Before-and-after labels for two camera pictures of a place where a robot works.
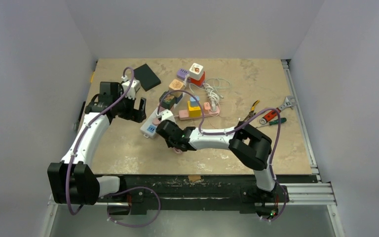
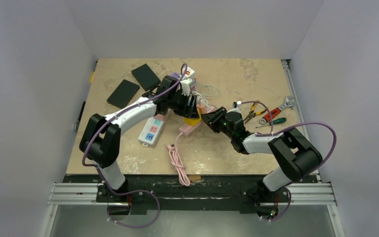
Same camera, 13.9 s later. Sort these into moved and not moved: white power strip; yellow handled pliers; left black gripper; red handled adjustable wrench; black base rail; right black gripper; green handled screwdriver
Moved: right black gripper; white power strip; left black gripper
Not moved: yellow handled pliers; green handled screwdriver; red handled adjustable wrench; black base rail
